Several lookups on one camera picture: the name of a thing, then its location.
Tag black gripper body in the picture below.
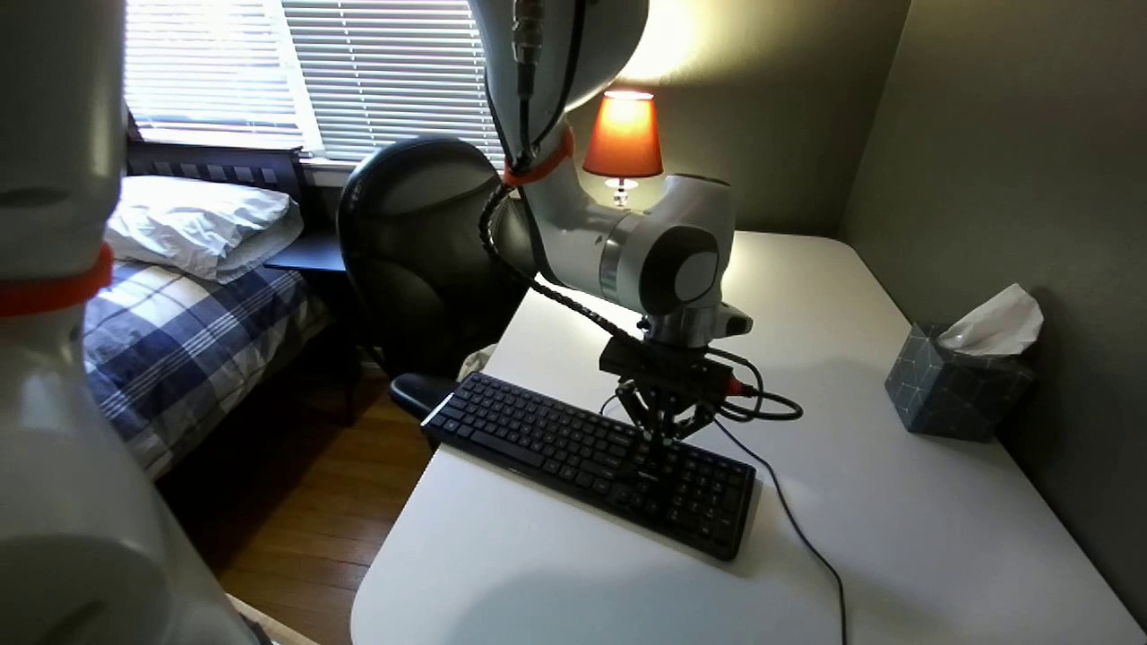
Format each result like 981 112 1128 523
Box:
594 335 736 406

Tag black computer keyboard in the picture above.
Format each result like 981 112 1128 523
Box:
420 370 760 567

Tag trash bin with white bag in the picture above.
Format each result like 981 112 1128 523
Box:
456 339 503 382

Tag orange shade table lamp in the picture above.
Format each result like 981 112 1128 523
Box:
581 84 666 209

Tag teal tissue box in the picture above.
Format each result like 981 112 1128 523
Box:
883 280 1048 446

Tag black leather office chair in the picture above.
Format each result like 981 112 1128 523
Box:
335 131 546 422

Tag white window blinds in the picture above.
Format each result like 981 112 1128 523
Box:
122 0 509 167

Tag dark bed headboard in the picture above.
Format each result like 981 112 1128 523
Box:
122 112 353 280

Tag blue plaid bed blanket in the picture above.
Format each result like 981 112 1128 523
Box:
76 259 331 484

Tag white pillow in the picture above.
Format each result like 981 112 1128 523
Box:
106 172 309 287

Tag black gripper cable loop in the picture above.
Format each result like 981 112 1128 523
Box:
698 346 806 425

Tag black keyboard cable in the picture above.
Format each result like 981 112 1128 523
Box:
710 417 855 645

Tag red cable strap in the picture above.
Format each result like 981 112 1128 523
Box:
0 239 120 321
500 127 579 192

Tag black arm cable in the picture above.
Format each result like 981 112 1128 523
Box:
478 0 656 350

